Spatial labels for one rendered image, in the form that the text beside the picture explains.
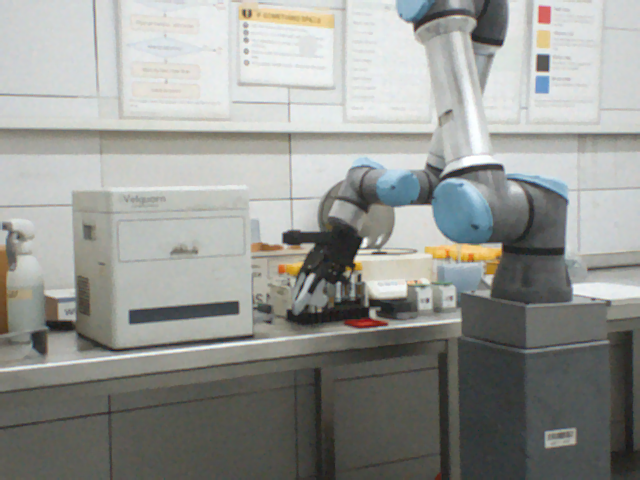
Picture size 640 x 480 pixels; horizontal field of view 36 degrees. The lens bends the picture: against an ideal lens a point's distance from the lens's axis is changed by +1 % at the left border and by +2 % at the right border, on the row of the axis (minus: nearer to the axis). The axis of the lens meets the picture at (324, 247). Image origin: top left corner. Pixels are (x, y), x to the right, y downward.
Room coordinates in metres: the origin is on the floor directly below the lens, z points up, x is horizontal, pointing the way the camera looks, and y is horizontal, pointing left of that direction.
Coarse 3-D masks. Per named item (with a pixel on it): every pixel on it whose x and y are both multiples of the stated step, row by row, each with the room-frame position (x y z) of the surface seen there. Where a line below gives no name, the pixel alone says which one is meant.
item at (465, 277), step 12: (444, 264) 2.29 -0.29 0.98; (456, 264) 2.28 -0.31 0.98; (468, 264) 2.28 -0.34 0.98; (480, 264) 2.28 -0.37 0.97; (444, 276) 2.25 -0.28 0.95; (456, 276) 2.26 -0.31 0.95; (468, 276) 2.27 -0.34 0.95; (480, 276) 2.28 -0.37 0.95; (456, 288) 2.26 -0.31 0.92; (468, 288) 2.27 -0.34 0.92; (456, 300) 2.26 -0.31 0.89
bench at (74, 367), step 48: (48, 336) 1.96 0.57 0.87; (288, 336) 1.88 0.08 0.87; (336, 336) 1.92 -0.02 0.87; (384, 336) 1.97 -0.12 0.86; (432, 336) 2.03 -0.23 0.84; (624, 336) 3.18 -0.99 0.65; (0, 384) 1.61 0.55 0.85; (48, 384) 1.65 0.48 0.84; (96, 384) 1.72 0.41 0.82; (144, 384) 1.76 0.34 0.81
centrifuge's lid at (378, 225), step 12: (336, 192) 2.65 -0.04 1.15; (324, 204) 2.63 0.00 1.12; (372, 204) 2.68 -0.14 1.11; (324, 216) 2.63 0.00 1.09; (372, 216) 2.68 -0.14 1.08; (384, 216) 2.68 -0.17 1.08; (324, 228) 2.59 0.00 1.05; (372, 228) 2.67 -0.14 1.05; (384, 228) 2.67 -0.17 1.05; (372, 240) 2.66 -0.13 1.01; (384, 240) 2.64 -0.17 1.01
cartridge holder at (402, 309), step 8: (384, 304) 2.12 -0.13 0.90; (392, 304) 2.09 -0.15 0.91; (400, 304) 2.10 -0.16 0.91; (408, 304) 2.11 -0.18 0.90; (376, 312) 2.15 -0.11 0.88; (384, 312) 2.12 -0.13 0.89; (392, 312) 2.09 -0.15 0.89; (400, 312) 2.09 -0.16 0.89; (408, 312) 2.09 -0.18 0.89; (416, 312) 2.10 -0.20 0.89
